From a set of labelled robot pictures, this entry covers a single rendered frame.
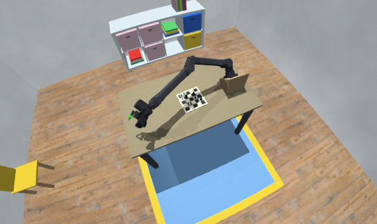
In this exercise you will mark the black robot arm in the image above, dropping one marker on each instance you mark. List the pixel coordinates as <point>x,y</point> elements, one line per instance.
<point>189,67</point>

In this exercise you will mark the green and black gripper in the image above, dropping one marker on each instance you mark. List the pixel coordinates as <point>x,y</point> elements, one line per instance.
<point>134,114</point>

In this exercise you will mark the black and white chessboard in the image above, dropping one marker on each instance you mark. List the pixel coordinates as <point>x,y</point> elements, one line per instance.
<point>195,103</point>

